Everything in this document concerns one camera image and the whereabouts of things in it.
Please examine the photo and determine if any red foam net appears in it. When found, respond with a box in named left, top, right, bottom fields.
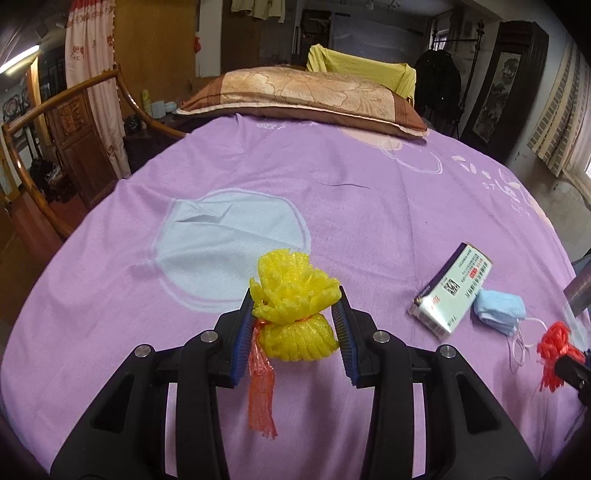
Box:
left=536, top=321, right=586, bottom=392

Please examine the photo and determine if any striped window curtain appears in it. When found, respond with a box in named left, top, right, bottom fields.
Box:
left=527, top=36, right=590, bottom=177

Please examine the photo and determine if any brown floral pillow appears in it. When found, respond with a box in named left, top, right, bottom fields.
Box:
left=176, top=66, right=428, bottom=140

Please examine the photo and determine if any hanging beige jacket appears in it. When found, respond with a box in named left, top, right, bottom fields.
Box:
left=231, top=0, right=287, bottom=24

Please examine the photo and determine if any blue face mask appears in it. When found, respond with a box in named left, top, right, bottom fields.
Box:
left=471, top=288, right=548, bottom=375

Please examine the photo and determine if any framed wall painting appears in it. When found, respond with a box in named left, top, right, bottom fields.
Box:
left=473, top=52, right=521, bottom=143

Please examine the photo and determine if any wooden armchair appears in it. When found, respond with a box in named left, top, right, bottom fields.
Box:
left=2, top=65, right=185, bottom=240

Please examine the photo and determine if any dark coat on rack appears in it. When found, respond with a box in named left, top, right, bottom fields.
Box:
left=415, top=49, right=462, bottom=136

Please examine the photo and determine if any white medicine box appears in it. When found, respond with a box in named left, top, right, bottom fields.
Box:
left=408, top=243, right=492, bottom=339

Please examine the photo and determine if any yellow foam fruit net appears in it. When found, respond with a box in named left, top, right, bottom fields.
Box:
left=249, top=249, right=342, bottom=439

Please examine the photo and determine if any purple bed sheet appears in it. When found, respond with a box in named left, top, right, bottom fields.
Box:
left=1, top=115, right=574, bottom=467

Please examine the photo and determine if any red white curtain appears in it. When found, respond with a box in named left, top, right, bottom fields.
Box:
left=65, top=0, right=130, bottom=178

